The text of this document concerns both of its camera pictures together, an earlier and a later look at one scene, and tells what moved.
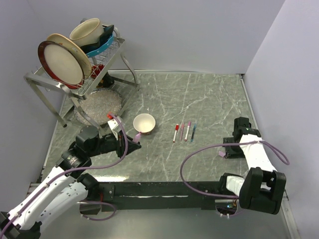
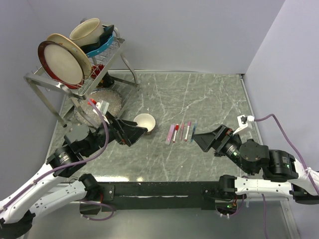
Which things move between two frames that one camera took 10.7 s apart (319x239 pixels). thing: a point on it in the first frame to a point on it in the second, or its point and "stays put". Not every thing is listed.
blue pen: [194, 129] stays put
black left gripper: [121, 144] to [118, 126]
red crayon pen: [182, 131] stays put
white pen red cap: [177, 127] stays put
